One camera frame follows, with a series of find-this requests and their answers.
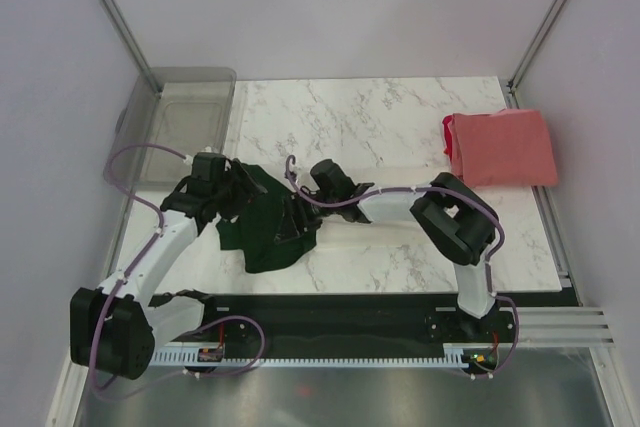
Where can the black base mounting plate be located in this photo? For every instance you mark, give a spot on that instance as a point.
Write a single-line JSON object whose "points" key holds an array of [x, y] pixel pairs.
{"points": [[354, 325]]}

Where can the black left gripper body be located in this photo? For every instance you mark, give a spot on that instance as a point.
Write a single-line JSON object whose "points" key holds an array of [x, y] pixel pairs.
{"points": [[233, 196]]}

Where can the right aluminium frame post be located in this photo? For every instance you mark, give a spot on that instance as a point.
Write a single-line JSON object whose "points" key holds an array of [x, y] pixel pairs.
{"points": [[542, 33]]}

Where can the white slotted cable duct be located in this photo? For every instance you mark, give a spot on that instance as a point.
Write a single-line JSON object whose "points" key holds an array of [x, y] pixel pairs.
{"points": [[202, 356]]}

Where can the left aluminium frame post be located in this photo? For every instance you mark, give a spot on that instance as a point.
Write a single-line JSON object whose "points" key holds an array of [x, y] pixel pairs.
{"points": [[127, 38]]}

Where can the cream green raglan t-shirt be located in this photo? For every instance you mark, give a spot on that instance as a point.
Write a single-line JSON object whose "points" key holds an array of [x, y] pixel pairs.
{"points": [[253, 231]]}

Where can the clear grey plastic bin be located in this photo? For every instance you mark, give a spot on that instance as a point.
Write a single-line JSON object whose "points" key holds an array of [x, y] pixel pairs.
{"points": [[188, 111]]}

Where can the folded pink t-shirt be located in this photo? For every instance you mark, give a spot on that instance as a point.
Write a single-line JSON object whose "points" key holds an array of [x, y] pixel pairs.
{"points": [[509, 148]]}

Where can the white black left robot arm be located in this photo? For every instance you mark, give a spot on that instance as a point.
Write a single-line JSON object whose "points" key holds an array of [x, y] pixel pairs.
{"points": [[117, 327]]}

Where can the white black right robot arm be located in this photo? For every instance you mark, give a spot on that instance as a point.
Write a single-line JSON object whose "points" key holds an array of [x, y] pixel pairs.
{"points": [[461, 226]]}

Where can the folded red t-shirt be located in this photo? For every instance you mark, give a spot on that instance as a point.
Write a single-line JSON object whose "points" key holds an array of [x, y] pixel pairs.
{"points": [[447, 135]]}

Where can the aluminium frame post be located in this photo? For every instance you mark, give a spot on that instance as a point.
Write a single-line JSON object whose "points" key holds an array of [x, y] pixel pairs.
{"points": [[542, 33], [127, 38]]}

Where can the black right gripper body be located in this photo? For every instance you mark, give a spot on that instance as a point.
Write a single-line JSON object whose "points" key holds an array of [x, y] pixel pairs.
{"points": [[311, 211]]}

